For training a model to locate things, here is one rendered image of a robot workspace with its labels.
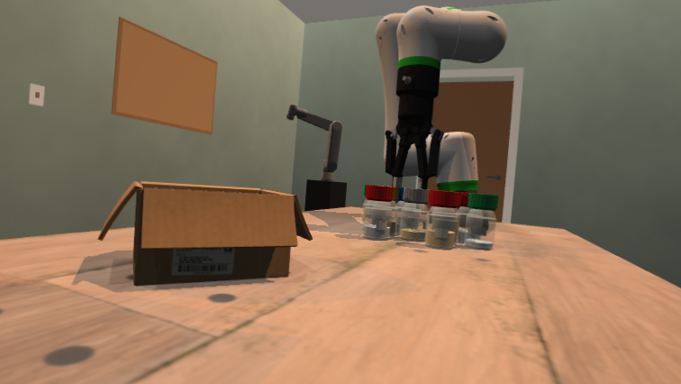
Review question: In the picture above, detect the blue-capped bottle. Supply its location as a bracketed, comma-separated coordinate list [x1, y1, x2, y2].
[396, 187, 406, 235]

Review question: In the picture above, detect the bottle with yellow cap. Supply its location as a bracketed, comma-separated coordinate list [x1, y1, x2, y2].
[389, 187, 399, 237]

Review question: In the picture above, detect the bottle with grey cap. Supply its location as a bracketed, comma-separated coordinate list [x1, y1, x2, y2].
[399, 187, 430, 242]

